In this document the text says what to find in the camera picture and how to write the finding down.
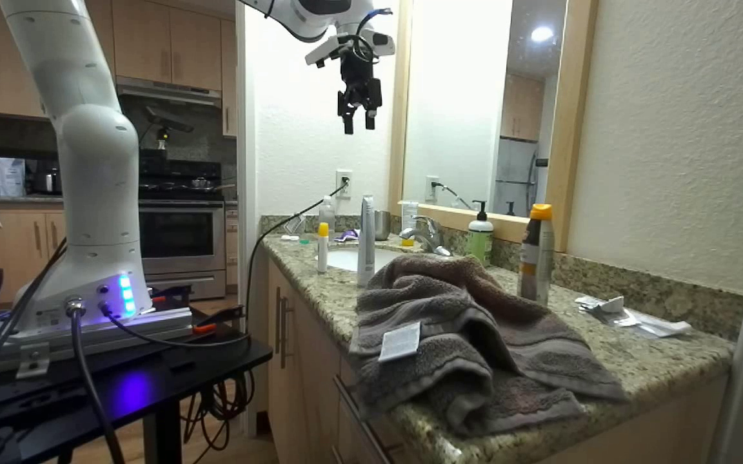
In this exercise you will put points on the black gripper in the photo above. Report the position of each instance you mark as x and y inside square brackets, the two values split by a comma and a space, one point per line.
[360, 78]

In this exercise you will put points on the grey towel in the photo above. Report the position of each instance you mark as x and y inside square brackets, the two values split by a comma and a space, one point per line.
[476, 344]

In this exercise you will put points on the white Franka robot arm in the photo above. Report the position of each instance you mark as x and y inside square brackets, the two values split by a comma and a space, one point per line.
[97, 171]

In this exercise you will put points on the wood framed mirror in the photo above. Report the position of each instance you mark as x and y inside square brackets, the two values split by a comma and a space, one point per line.
[476, 103]

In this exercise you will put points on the white CeraVe tube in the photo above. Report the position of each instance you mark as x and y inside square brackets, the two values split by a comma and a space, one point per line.
[368, 246]

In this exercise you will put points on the small white bottle yellow cap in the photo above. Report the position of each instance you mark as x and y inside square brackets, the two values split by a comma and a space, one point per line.
[324, 247]

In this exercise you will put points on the chrome faucet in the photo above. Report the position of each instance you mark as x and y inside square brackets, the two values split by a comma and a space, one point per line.
[430, 237]

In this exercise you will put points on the white oval sink basin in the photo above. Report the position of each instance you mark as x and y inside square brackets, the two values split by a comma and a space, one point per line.
[348, 259]

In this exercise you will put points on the green soap pump bottle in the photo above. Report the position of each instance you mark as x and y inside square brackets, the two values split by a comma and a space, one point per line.
[479, 239]

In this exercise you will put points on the range hood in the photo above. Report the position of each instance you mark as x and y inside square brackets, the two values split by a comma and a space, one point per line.
[169, 90]

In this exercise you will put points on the stainless steel oven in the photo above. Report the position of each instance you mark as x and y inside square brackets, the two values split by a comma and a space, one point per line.
[181, 236]

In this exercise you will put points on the spray can with orange cap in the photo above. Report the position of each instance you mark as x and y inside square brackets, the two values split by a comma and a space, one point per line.
[534, 259]

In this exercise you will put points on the wooden vanity cabinet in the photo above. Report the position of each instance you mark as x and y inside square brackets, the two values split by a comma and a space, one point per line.
[302, 376]

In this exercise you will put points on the dark kettle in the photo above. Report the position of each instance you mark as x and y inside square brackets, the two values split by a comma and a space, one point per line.
[44, 178]

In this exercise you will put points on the crumpled white wrapper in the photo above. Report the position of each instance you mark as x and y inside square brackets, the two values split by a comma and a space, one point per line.
[637, 323]

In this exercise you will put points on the black robot table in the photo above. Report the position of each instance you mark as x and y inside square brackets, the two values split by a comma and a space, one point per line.
[129, 389]

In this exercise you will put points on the wooden kitchen base cabinets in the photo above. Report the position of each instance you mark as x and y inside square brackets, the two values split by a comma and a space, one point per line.
[10, 246]

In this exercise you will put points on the white wall outlet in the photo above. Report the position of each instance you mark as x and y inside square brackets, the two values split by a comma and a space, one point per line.
[344, 181]

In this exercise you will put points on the wooden kitchen wall cabinets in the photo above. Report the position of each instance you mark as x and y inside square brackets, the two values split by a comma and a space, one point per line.
[166, 41]

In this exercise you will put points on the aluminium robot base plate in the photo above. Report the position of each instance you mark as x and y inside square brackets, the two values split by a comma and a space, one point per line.
[89, 330]

